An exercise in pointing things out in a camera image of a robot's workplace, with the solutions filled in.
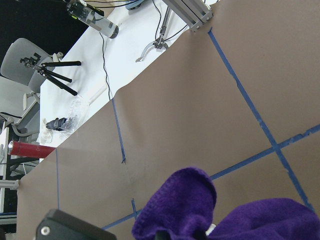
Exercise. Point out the clear cylinder bottle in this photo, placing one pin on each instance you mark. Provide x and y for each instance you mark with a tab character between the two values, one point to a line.
93	17

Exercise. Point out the purple microfiber towel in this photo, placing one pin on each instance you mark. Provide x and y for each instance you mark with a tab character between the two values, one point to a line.
184	207

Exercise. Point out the grey office chair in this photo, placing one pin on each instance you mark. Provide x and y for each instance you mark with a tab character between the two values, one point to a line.
20	85

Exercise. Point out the black mini tripod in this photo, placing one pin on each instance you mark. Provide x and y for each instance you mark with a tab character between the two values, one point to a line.
42	69

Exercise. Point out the aluminium extrusion post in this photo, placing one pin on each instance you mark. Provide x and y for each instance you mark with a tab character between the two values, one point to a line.
195	13

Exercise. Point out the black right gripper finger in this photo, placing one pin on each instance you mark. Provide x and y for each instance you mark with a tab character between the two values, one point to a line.
59	225

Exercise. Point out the metal clamp tool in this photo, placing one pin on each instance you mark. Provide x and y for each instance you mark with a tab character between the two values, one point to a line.
160	42

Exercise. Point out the red cylinder tube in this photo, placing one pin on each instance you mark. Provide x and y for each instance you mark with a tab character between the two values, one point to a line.
23	149

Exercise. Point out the clear plastic bag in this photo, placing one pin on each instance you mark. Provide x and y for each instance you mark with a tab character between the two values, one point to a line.
77	113

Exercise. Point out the black wrapped object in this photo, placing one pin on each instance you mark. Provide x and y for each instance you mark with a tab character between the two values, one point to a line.
59	124

